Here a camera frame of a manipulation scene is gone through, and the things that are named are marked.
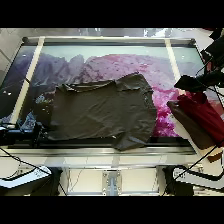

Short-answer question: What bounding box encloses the grey T-shirt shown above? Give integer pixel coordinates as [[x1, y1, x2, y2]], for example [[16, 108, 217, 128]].
[[45, 72, 158, 152]]

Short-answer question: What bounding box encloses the brown garment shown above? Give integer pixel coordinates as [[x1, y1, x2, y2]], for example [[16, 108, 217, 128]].
[[166, 99, 218, 151]]

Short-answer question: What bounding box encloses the black cable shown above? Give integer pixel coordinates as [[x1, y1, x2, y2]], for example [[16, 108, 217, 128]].
[[161, 143, 222, 196], [0, 146, 51, 183]]

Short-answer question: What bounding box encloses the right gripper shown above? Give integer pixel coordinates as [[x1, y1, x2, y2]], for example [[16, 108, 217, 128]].
[[173, 75, 205, 94]]

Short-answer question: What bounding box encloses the silver frame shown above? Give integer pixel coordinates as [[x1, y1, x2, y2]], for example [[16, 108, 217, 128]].
[[0, 35, 224, 197]]

